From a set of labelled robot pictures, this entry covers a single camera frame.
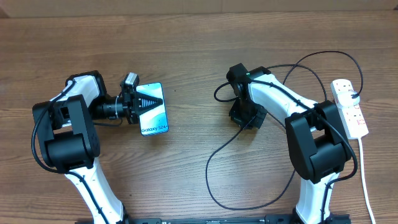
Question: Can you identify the Samsung Galaxy smartphone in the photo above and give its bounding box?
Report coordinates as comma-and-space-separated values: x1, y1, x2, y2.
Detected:
136, 82, 169, 136

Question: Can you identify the black USB charging cable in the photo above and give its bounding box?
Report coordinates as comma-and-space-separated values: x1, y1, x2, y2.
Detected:
205, 50, 364, 211

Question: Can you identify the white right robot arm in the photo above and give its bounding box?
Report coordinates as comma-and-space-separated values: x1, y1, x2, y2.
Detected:
226, 63, 358, 223

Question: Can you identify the white charger plug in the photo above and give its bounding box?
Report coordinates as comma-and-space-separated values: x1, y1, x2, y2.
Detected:
335, 91, 360, 108

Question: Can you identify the white power strip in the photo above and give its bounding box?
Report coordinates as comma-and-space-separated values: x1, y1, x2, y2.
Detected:
330, 79, 369, 139

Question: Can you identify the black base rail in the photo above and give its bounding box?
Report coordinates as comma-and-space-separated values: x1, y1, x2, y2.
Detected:
118, 214, 303, 224

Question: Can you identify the white power strip cord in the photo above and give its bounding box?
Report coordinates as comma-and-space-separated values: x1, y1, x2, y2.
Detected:
357, 138, 377, 224

